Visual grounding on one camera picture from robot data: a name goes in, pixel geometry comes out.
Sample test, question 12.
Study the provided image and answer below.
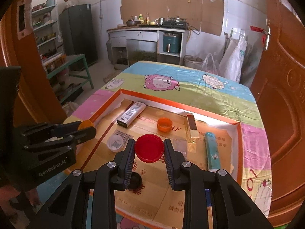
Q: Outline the clear patterned plastic box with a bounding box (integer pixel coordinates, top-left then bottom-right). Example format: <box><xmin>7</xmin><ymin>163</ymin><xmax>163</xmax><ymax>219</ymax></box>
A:
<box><xmin>172</xmin><ymin>139</ymin><xmax>187</xmax><ymax>158</ymax></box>

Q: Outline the gold metallic box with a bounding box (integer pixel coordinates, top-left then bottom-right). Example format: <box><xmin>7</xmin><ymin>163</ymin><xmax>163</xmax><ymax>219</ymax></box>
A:
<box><xmin>185</xmin><ymin>114</ymin><xmax>199</xmax><ymax>152</ymax></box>

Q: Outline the yellow-orange bottle cap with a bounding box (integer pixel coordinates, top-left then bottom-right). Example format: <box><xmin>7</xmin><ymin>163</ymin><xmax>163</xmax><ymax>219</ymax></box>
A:
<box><xmin>79</xmin><ymin>120</ymin><xmax>95</xmax><ymax>130</ymax></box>

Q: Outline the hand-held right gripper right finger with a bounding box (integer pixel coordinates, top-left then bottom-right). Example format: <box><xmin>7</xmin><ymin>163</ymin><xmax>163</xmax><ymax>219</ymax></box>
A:
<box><xmin>163</xmin><ymin>138</ymin><xmax>273</xmax><ymax>229</ymax></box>

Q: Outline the cluttered storage shelf rack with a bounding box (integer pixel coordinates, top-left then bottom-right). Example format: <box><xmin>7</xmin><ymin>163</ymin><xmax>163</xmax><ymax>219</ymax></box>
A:
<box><xmin>31</xmin><ymin>0</ymin><xmax>67</xmax><ymax>77</ymax></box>

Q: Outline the black bottle cap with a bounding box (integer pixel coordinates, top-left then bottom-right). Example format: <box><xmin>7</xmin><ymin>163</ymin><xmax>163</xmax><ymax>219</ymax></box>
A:
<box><xmin>127</xmin><ymin>172</ymin><xmax>141</xmax><ymax>189</ymax></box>

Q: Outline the white bottle cap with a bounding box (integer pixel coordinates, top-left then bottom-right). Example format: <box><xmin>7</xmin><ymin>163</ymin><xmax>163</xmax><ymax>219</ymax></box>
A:
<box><xmin>106</xmin><ymin>135</ymin><xmax>124</xmax><ymax>152</ymax></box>

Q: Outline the dark grey refrigerator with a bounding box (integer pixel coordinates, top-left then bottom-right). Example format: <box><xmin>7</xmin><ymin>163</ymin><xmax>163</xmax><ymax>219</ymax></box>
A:
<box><xmin>59</xmin><ymin>3</ymin><xmax>99</xmax><ymax>71</ymax></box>

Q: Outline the white woven sack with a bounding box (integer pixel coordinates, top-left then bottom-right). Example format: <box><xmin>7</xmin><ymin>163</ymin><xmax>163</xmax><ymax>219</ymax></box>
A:
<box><xmin>219</xmin><ymin>35</ymin><xmax>248</xmax><ymax>83</ymax></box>

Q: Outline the wooden door frame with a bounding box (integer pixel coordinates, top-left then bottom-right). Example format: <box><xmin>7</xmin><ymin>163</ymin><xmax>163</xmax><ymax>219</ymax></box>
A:
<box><xmin>0</xmin><ymin>0</ymin><xmax>69</xmax><ymax>129</ymax></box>

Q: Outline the carved wooden door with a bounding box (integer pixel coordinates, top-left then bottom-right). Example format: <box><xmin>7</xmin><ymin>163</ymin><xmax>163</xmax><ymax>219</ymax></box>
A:
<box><xmin>250</xmin><ymin>0</ymin><xmax>305</xmax><ymax>220</ymax></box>

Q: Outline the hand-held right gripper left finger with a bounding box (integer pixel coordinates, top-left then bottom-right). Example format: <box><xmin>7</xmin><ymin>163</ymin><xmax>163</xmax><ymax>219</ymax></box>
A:
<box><xmin>36</xmin><ymin>138</ymin><xmax>136</xmax><ymax>229</ymax></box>

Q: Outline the cardboard sheet on wall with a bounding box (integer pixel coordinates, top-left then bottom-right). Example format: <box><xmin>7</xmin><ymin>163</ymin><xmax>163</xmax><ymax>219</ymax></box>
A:
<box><xmin>120</xmin><ymin>0</ymin><xmax>225</xmax><ymax>37</ymax></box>

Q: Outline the shallow cardboard tray box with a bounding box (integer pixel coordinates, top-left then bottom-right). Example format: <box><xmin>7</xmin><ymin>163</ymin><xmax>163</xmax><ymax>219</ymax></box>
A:
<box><xmin>64</xmin><ymin>88</ymin><xmax>243</xmax><ymax>227</ymax></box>

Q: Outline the beige round bin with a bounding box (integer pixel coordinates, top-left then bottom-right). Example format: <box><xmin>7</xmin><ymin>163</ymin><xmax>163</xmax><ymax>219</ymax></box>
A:
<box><xmin>183</xmin><ymin>55</ymin><xmax>203</xmax><ymax>69</ymax></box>

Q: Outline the black gas stove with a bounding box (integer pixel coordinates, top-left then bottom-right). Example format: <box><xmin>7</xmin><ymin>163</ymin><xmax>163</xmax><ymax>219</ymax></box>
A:
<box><xmin>162</xmin><ymin>19</ymin><xmax>190</xmax><ymax>29</ymax></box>

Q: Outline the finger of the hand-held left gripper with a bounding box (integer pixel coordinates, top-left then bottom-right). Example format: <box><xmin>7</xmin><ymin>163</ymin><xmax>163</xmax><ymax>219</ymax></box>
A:
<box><xmin>22</xmin><ymin>126</ymin><xmax>97</xmax><ymax>153</ymax></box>
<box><xmin>13</xmin><ymin>121</ymin><xmax>83</xmax><ymax>146</ymax></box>

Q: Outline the metal door handle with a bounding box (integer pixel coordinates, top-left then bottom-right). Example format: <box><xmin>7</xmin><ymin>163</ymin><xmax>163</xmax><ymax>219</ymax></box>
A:
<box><xmin>250</xmin><ymin>25</ymin><xmax>272</xmax><ymax>50</ymax></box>

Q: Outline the grey kitchen counter cabinet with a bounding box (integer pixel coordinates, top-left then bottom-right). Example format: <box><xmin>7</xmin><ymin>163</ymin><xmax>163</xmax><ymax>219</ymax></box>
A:
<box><xmin>106</xmin><ymin>26</ymin><xmax>191</xmax><ymax>67</ymax></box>

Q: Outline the red bottle cap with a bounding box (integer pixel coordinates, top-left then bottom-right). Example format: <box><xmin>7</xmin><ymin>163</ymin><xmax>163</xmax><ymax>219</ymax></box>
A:
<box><xmin>135</xmin><ymin>134</ymin><xmax>165</xmax><ymax>163</ymax></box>

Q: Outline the deep orange bottle cap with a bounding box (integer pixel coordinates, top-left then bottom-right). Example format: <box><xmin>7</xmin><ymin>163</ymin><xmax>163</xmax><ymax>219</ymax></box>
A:
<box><xmin>157</xmin><ymin>117</ymin><xmax>172</xmax><ymax>132</ymax></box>

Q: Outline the clear plastic bag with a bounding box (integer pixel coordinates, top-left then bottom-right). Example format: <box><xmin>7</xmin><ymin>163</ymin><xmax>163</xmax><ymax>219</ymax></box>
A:
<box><xmin>200</xmin><ymin>53</ymin><xmax>220</xmax><ymax>75</ymax></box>

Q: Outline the teal floral box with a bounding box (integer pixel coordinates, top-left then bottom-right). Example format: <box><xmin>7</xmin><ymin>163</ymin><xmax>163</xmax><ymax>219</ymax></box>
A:
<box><xmin>205</xmin><ymin>132</ymin><xmax>221</xmax><ymax>171</ymax></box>

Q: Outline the metal door strike plate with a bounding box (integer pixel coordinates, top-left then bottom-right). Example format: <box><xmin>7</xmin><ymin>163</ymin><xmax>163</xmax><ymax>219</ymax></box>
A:
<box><xmin>17</xmin><ymin>0</ymin><xmax>32</xmax><ymax>41</ymax></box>

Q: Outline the white cartoon cat box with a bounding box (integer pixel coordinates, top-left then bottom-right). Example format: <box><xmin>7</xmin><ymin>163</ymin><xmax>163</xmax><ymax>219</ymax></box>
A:
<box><xmin>116</xmin><ymin>101</ymin><xmax>146</xmax><ymax>127</ymax></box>

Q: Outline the green wooden bench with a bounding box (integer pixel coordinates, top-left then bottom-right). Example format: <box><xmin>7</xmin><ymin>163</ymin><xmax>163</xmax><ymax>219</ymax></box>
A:
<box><xmin>46</xmin><ymin>54</ymin><xmax>94</xmax><ymax>91</ymax></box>

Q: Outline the teal air fryer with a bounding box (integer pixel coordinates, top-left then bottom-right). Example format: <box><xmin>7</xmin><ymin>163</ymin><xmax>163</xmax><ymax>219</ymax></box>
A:
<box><xmin>163</xmin><ymin>33</ymin><xmax>183</xmax><ymax>53</ymax></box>

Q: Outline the cartoon sheep printed blanket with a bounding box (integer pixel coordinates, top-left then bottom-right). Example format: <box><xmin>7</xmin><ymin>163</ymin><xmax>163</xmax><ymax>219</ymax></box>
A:
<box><xmin>64</xmin><ymin>61</ymin><xmax>273</xmax><ymax>229</ymax></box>

